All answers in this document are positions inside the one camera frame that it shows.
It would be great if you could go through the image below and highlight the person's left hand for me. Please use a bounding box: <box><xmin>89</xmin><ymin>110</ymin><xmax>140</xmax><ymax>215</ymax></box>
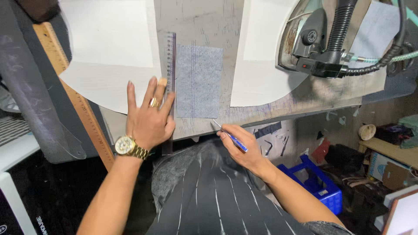
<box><xmin>126</xmin><ymin>76</ymin><xmax>177</xmax><ymax>151</ymax></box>

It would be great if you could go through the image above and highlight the person's right hand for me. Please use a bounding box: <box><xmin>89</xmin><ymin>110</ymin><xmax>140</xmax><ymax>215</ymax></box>
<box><xmin>216</xmin><ymin>124</ymin><xmax>264</xmax><ymax>174</ymax></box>

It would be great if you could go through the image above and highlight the blue ballpoint pen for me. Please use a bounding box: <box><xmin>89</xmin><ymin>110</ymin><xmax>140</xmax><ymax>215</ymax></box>
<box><xmin>212</xmin><ymin>119</ymin><xmax>249</xmax><ymax>153</ymax></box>

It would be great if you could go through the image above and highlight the transparent plastic ruler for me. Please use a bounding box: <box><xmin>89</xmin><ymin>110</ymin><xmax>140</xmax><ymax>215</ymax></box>
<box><xmin>162</xmin><ymin>32</ymin><xmax>177</xmax><ymax>155</ymax></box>

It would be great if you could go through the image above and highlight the grey interfacing fabric rectangle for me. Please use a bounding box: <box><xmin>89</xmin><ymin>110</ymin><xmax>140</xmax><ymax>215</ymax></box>
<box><xmin>175</xmin><ymin>44</ymin><xmax>224</xmax><ymax>119</ymax></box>

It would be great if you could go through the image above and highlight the black pinstriped garment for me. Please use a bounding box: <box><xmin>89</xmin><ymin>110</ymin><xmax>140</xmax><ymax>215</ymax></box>
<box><xmin>146</xmin><ymin>140</ymin><xmax>355</xmax><ymax>235</ymax></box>

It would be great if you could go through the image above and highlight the white curved fabric piece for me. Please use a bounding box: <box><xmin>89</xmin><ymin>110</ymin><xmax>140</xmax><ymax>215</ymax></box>
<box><xmin>230</xmin><ymin>0</ymin><xmax>309</xmax><ymax>108</ymax></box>

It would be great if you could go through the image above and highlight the red cloth scrap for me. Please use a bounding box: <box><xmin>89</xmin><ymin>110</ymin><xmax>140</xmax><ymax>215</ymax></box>
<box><xmin>311</xmin><ymin>138</ymin><xmax>331</xmax><ymax>164</ymax></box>

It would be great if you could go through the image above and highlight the gold wristwatch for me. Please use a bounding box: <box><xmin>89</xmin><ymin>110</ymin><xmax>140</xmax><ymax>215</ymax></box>
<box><xmin>114</xmin><ymin>135</ymin><xmax>151</xmax><ymax>161</ymax></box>

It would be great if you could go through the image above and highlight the blue plastic crate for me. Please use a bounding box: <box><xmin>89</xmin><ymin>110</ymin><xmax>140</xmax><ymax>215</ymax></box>
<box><xmin>277</xmin><ymin>154</ymin><xmax>343</xmax><ymax>216</ymax></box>

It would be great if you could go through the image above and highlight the scribbled beige work board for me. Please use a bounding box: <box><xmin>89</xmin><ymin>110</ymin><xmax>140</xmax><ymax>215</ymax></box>
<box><xmin>99</xmin><ymin>0</ymin><xmax>388</xmax><ymax>141</ymax></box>

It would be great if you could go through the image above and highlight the long wooden ruler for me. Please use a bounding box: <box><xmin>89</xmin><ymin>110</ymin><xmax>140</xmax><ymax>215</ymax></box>
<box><xmin>32</xmin><ymin>22</ymin><xmax>116</xmax><ymax>172</ymax></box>

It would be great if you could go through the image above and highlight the large white fabric piece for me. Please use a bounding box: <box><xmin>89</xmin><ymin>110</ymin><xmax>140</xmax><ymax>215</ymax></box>
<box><xmin>58</xmin><ymin>0</ymin><xmax>163</xmax><ymax>115</ymax></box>

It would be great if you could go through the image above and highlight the clear plastic curve ruler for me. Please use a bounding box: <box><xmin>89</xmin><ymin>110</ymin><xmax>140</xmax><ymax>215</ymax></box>
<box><xmin>49</xmin><ymin>122</ymin><xmax>87</xmax><ymax>161</ymax></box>

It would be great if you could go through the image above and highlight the cluttered wooden shelf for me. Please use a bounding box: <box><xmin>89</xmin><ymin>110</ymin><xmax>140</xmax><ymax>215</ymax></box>
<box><xmin>357</xmin><ymin>114</ymin><xmax>418</xmax><ymax>193</ymax></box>

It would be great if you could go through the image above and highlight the grey fabric sheet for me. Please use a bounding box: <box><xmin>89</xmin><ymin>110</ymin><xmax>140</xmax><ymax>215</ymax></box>
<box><xmin>347</xmin><ymin>0</ymin><xmax>401</xmax><ymax>69</ymax></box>

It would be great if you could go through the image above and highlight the green braided tube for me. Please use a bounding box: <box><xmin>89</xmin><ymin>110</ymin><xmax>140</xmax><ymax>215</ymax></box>
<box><xmin>342</xmin><ymin>0</ymin><xmax>418</xmax><ymax>64</ymax></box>

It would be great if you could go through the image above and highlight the white board panel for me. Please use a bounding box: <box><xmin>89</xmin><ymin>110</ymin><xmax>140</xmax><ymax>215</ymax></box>
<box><xmin>374</xmin><ymin>185</ymin><xmax>418</xmax><ymax>235</ymax></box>

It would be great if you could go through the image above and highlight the dark grey fabric drape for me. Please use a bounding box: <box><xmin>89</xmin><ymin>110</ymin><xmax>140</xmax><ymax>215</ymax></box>
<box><xmin>0</xmin><ymin>0</ymin><xmax>113</xmax><ymax>164</ymax></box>

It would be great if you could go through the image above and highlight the white appliance casing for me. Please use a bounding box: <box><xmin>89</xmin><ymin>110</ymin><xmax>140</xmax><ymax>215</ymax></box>
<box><xmin>0</xmin><ymin>132</ymin><xmax>41</xmax><ymax>235</ymax></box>

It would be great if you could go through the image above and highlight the steam iron with black handle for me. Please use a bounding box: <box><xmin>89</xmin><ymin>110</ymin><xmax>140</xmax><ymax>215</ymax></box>
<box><xmin>277</xmin><ymin>0</ymin><xmax>350</xmax><ymax>79</ymax></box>

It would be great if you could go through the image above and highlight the black corrugated hose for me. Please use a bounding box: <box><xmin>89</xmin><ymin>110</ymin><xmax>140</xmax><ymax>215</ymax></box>
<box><xmin>326</xmin><ymin>0</ymin><xmax>409</xmax><ymax>77</ymax></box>

